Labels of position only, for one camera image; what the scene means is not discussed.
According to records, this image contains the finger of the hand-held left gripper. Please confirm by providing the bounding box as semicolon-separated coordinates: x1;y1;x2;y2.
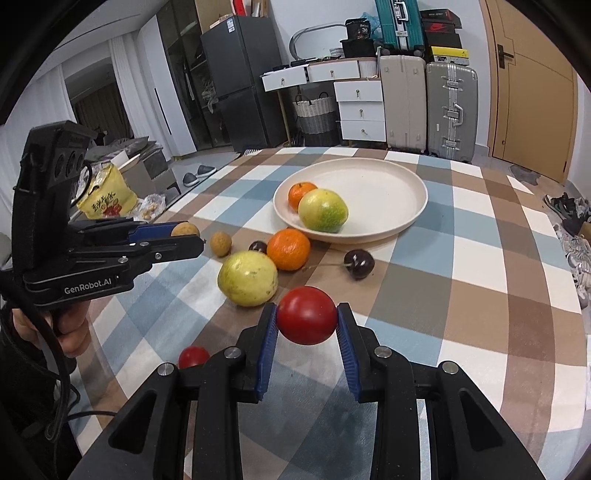
69;219;178;245
67;234;205;278

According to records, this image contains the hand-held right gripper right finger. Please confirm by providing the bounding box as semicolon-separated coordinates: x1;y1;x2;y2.
336;302;546;480

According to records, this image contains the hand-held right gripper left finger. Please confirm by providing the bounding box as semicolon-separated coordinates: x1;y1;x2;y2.
69;302;280;480

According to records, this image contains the large red tomato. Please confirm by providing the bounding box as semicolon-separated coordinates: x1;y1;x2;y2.
276;286;339;346

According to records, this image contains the yellow speckled guava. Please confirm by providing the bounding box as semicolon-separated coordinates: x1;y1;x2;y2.
217;250;279;308

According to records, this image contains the small red tomato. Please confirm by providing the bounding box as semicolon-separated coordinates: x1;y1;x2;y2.
178;346;211;370

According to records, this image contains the dark cherry with stem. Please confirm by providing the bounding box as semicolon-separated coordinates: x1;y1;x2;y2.
307;248;376;280

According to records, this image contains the orange tangerine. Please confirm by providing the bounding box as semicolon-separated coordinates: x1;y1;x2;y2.
267;228;311;272
288;182;319;213

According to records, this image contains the yellow-green guava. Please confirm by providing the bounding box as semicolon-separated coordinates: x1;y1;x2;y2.
298;188;349;234

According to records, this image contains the cream round plate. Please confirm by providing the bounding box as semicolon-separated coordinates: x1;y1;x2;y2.
272;158;429;244

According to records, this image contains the person's left forearm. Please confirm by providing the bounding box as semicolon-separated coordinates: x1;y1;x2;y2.
0;323;81;480

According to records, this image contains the person's left hand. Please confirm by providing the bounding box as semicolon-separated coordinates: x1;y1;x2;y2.
11;302;92;359

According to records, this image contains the clear snack bag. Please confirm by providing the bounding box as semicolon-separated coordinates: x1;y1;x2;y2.
137;195;166;221

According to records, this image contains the yellow plastic bag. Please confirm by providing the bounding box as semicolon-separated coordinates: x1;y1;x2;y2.
76;161;138;220

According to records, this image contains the cardboard box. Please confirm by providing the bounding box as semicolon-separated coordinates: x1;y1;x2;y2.
111;148;171;195

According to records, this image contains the checkered tablecloth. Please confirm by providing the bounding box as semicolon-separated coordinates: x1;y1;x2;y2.
69;147;583;480

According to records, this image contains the white curtain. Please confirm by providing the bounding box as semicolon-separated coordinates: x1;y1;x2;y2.
108;34;139;139

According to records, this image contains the dark glass cabinet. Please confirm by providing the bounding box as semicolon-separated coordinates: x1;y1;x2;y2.
154;0;208;158

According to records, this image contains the dark grey fridge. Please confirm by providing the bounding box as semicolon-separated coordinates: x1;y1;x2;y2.
199;14;289;154

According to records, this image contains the wicker laundry basket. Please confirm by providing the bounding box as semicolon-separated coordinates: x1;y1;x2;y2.
293;92;341;147

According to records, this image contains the white drawer dresser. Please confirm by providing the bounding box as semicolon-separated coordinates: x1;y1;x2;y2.
261;58;387;143

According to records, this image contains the oval vanity mirror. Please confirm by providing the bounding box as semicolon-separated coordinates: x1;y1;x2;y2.
290;27;352;63

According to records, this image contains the pile of shoes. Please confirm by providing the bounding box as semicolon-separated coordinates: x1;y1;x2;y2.
544;193;591;310

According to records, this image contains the silver suitcase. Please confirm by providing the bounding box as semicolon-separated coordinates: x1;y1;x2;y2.
426;62;479;163

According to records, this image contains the beige suitcase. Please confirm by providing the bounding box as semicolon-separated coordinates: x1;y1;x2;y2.
379;54;428;153

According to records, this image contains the teal suitcase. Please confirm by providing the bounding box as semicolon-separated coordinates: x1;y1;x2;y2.
375;0;426;52

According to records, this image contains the wooden door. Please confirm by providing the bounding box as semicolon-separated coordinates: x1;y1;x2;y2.
480;0;578;183

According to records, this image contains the yellow black box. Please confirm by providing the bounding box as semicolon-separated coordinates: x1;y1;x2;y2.
425;46;469;64

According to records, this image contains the black red-logo shoe box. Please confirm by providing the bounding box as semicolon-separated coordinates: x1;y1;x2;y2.
421;9;462;35

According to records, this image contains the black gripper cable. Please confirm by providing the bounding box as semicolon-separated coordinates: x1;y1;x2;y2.
0;272;118;439

